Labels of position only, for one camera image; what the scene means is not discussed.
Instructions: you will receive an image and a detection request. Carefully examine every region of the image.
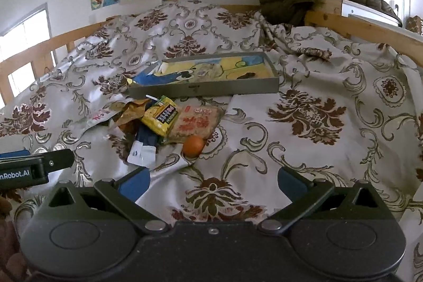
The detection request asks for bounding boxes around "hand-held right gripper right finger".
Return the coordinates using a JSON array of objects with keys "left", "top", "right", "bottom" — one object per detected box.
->
[{"left": 258, "top": 167, "right": 388, "bottom": 234}]

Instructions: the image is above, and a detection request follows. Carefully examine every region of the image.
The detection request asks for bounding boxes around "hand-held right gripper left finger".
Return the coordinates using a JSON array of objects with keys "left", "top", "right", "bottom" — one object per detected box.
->
[{"left": 48, "top": 166, "right": 169, "bottom": 234}]

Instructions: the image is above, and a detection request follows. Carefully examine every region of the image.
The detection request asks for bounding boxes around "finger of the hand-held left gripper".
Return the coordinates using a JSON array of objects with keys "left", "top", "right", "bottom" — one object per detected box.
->
[
  {"left": 43, "top": 149, "right": 75, "bottom": 172},
  {"left": 0, "top": 150, "right": 34, "bottom": 161}
]

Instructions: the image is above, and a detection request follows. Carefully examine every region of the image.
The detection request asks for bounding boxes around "white pouch red print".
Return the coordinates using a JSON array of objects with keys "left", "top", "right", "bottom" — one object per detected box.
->
[{"left": 70, "top": 104, "right": 130, "bottom": 135}]

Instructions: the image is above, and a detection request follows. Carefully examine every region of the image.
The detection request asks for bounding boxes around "orange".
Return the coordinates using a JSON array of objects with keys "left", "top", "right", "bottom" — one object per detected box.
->
[{"left": 182, "top": 136, "right": 206, "bottom": 158}]

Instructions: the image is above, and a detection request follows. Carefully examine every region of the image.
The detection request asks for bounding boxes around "yellow snack packet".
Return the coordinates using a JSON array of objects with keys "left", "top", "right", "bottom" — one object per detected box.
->
[{"left": 140, "top": 95, "right": 181, "bottom": 137}]

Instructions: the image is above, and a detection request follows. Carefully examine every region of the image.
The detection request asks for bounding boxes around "golden brown wrapper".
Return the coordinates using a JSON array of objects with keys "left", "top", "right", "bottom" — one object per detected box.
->
[{"left": 110, "top": 98, "right": 153, "bottom": 135}]

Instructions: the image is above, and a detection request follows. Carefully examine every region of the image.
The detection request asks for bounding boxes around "large rice cake packet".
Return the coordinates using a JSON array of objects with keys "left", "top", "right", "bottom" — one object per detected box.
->
[{"left": 165, "top": 104, "right": 224, "bottom": 144}]

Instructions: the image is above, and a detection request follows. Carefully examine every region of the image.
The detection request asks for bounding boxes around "blue gold foil packet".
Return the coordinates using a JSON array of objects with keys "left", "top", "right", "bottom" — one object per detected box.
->
[{"left": 127, "top": 66, "right": 173, "bottom": 86}]

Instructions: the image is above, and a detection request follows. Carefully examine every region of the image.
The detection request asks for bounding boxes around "grey cartoon print tray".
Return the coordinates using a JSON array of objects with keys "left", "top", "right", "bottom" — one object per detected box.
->
[{"left": 127, "top": 51, "right": 280, "bottom": 99}]

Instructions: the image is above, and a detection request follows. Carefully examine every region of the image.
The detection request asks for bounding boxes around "floral printed blanket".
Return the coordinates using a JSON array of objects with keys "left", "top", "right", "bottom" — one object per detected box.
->
[{"left": 0, "top": 1, "right": 423, "bottom": 282}]

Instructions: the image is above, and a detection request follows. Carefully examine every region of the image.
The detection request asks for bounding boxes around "wooden bed frame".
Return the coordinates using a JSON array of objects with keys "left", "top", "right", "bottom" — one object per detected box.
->
[{"left": 0, "top": 0, "right": 423, "bottom": 108}]

